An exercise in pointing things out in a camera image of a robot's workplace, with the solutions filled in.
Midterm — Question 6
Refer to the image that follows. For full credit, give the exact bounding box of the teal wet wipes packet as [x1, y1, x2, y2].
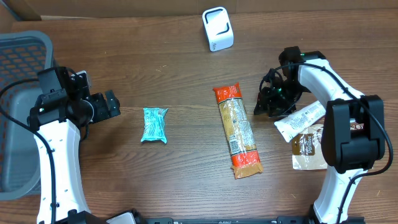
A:
[141, 108, 169, 144]

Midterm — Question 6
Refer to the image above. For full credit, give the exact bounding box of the orange spaghetti packet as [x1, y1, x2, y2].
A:
[213, 83, 264, 179]

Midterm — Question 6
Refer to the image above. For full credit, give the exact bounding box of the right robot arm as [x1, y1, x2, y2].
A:
[254, 46, 393, 223]

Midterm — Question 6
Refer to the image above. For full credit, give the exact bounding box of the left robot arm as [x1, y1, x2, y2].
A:
[28, 67, 121, 223]

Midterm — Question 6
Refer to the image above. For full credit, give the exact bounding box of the white barcode scanner box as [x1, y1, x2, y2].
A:
[202, 6, 234, 52]

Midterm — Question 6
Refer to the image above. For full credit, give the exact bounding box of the dark grey plastic basket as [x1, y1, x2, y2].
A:
[0, 30, 55, 201]

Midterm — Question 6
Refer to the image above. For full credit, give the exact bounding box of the beige brown snack pouch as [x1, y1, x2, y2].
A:
[292, 124, 328, 170]

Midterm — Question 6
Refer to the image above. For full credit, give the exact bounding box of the white tube with gold cap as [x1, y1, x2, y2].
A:
[274, 101, 326, 142]

